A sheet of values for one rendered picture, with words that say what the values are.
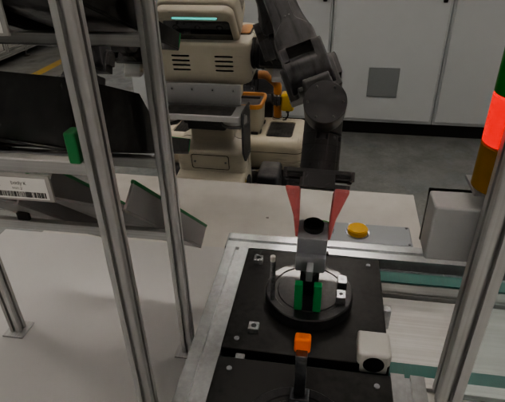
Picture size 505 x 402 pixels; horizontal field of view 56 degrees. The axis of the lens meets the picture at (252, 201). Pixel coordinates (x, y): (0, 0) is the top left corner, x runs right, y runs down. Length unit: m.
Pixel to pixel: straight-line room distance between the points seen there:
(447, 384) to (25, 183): 0.54
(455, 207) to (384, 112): 3.30
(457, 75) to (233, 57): 2.65
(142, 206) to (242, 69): 0.78
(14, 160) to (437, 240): 0.45
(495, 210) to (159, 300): 0.66
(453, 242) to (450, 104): 3.33
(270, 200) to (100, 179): 0.83
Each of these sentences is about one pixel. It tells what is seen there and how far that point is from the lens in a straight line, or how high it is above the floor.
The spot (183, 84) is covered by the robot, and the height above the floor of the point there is 1.10.
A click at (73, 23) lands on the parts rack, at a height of 1.44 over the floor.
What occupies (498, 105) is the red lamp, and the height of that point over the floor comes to 1.35.
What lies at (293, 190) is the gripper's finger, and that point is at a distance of 0.68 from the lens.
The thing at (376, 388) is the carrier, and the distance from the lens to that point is 0.69.
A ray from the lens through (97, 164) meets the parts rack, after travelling 0.46.
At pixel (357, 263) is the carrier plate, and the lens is 0.87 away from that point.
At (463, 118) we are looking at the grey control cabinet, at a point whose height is 0.17.
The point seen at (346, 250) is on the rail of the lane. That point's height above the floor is 0.96.
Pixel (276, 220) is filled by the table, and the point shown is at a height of 0.86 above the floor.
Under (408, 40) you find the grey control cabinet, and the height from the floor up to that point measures 0.73.
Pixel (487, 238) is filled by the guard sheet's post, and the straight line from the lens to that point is 0.53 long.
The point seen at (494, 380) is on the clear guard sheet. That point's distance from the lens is 0.70.
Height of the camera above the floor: 1.51
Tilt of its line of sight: 31 degrees down
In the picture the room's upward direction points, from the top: 1 degrees counter-clockwise
